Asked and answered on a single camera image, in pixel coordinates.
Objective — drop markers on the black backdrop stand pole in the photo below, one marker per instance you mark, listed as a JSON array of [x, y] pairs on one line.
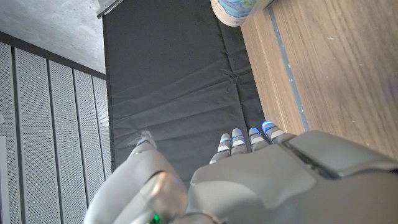
[[109, 8]]

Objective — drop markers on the perforated grey panel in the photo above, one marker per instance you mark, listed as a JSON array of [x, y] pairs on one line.
[[46, 140]]

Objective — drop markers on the map-printed cup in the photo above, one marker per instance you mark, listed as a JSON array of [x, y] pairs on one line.
[[233, 12]]

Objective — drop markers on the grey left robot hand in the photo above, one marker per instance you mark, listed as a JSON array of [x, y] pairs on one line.
[[255, 189]]

